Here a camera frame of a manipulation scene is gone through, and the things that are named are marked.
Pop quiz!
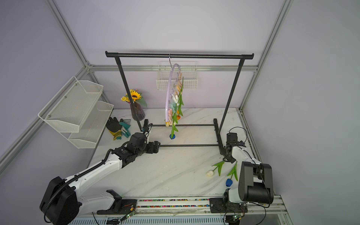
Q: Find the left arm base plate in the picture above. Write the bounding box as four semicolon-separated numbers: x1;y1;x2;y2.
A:
97;189;138;215

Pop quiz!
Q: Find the white mesh two-tier shelf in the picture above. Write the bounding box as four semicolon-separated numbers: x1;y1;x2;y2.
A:
38;77;113;149

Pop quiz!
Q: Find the sunflower bouquet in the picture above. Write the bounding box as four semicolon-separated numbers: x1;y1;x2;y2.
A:
121;90;147;107

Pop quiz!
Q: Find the green gardening glove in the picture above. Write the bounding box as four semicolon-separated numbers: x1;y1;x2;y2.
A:
119;119;130;138

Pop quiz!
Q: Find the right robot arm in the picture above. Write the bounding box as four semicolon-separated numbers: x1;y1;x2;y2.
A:
223;132;274;205

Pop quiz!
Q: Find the purple clip hanger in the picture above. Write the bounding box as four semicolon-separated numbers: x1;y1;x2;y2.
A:
165;60;183;127

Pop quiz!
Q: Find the purple ribbed vase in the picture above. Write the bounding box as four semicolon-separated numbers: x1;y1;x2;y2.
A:
130;102;145;121

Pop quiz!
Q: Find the black clothes rack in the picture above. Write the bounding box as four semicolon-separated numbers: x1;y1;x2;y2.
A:
105;51;254;133

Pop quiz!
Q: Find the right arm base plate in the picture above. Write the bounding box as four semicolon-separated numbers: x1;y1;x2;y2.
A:
209;198;248;213

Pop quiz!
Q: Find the blue tulip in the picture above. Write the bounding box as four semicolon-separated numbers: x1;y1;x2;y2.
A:
168;109;178;140
226;163;239;188

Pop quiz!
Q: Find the white wire wall basket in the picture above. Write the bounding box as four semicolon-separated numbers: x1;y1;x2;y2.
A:
156;61;198;91

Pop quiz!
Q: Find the white tulip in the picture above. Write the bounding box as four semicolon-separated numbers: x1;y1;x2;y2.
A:
176;78;184;116
206;161;225;177

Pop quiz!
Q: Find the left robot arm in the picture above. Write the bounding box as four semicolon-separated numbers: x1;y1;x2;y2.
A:
39;133;160;225

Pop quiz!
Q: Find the aluminium front rail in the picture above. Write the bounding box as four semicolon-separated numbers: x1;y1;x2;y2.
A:
50;195;293;225

